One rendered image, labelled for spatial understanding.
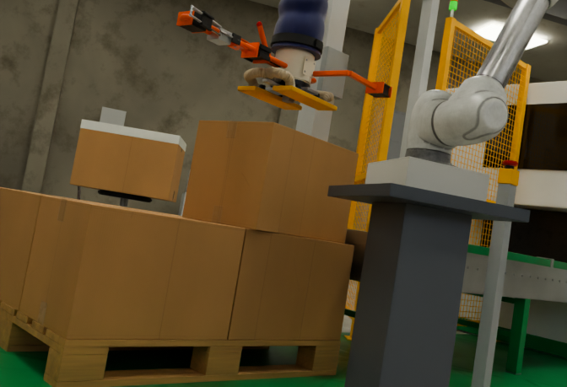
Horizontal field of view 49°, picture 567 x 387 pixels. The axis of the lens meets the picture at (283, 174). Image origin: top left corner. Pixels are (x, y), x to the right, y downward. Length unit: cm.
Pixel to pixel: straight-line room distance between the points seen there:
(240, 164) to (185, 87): 959
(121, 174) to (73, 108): 786
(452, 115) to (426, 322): 67
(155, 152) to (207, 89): 814
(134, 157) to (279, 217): 172
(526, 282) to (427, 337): 159
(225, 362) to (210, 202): 60
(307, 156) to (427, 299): 75
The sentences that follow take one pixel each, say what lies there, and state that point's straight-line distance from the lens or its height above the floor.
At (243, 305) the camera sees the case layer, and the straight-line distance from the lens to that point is 231.
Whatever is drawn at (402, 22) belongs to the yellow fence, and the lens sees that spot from 393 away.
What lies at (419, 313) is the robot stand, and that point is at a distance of 210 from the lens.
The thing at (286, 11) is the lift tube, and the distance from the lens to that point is 272.
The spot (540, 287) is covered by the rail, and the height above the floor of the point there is 48.
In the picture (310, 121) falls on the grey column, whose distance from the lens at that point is 407.
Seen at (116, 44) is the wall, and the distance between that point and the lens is 1195.
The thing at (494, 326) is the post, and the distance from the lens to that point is 302.
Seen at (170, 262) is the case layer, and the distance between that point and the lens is 210.
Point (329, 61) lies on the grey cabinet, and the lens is 411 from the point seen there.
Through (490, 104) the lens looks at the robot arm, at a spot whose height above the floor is 103.
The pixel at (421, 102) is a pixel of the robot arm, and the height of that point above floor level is 107.
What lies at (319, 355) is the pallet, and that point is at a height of 8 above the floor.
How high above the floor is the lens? 57
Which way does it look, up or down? 5 degrees up
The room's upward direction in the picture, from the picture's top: 9 degrees clockwise
